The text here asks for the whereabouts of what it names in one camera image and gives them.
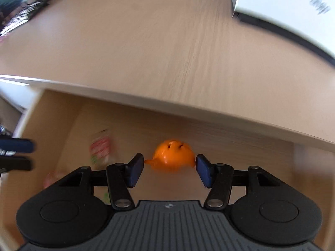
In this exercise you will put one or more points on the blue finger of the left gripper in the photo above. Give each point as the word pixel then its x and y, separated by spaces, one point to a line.
pixel 17 145
pixel 8 163

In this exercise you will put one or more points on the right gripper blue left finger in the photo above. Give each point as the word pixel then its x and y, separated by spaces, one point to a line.
pixel 122 177

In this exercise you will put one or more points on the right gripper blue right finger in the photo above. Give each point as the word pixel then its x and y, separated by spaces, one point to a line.
pixel 218 178

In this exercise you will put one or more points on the red green snack packet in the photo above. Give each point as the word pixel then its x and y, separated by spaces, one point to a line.
pixel 101 149

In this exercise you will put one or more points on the orange plastic shell half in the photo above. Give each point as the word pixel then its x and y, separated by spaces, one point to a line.
pixel 171 156

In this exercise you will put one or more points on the white desk drawer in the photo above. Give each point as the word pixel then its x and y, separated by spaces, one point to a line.
pixel 64 118

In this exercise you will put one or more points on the black keyboard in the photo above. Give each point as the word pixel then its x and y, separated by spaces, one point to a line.
pixel 26 14

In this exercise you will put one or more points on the white aigo computer case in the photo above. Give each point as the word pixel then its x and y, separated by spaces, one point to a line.
pixel 309 23

